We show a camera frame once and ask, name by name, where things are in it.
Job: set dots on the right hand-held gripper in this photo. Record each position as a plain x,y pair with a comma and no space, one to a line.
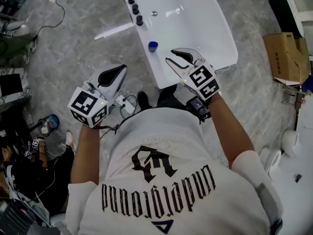
203,82

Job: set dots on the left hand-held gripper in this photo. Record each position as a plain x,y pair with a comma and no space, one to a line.
88,106

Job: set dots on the white bathtub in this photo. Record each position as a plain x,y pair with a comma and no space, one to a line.
185,28

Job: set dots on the person's right forearm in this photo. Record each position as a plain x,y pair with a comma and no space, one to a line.
232,136

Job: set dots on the person's left forearm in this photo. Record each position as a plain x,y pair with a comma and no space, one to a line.
86,155

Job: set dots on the white power strip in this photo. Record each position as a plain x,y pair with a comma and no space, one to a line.
126,105

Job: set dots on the person's black trousers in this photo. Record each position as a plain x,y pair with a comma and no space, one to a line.
171,99

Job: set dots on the person's left black shoe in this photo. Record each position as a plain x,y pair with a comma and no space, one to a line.
143,100

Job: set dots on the black wrist device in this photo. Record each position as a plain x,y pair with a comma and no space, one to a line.
199,109

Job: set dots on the black mesh waste bin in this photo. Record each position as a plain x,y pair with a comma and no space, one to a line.
50,124

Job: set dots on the marble cabinet with black panel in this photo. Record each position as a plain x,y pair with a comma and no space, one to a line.
12,86

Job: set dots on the large cardboard box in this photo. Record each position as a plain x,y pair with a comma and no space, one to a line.
283,57

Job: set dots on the white printed T-shirt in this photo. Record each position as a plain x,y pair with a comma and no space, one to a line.
171,175

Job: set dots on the white glossy fixture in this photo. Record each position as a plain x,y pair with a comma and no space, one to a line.
303,8

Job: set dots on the small black object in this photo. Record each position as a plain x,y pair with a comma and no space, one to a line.
298,178

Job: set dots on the wooden frame chair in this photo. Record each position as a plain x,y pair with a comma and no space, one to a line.
293,97

